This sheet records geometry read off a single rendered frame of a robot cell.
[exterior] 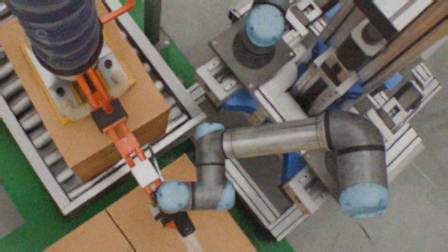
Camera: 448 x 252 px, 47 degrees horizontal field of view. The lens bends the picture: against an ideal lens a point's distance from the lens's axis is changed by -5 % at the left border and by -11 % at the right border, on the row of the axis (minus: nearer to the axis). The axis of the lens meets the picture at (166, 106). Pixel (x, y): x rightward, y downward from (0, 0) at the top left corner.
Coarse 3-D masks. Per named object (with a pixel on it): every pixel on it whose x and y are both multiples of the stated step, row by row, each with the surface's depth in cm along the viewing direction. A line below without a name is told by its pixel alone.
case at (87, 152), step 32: (96, 0) 196; (0, 32) 192; (128, 64) 190; (32, 96) 186; (128, 96) 187; (160, 96) 188; (64, 128) 184; (96, 128) 184; (128, 128) 185; (160, 128) 209; (96, 160) 193
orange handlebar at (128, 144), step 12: (132, 0) 181; (120, 12) 180; (84, 84) 173; (96, 84) 173; (108, 96) 173; (108, 132) 170; (120, 144) 168; (132, 144) 168; (144, 156) 168; (156, 180) 166
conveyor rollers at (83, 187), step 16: (0, 16) 239; (0, 48) 232; (144, 64) 233; (0, 80) 231; (16, 80) 229; (16, 112) 226; (32, 128) 226; (176, 128) 227; (48, 160) 221; (64, 176) 219; (96, 176) 220; (80, 192) 218
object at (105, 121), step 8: (112, 96) 171; (112, 104) 171; (120, 104) 170; (96, 112) 170; (104, 112) 170; (112, 112) 170; (120, 112) 171; (96, 120) 169; (104, 120) 170; (112, 120) 170; (120, 120) 169; (104, 128) 168
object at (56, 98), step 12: (24, 48) 188; (36, 60) 187; (36, 72) 186; (60, 84) 185; (72, 84) 186; (48, 96) 184; (60, 96) 183; (72, 96) 184; (60, 108) 183; (60, 120) 182
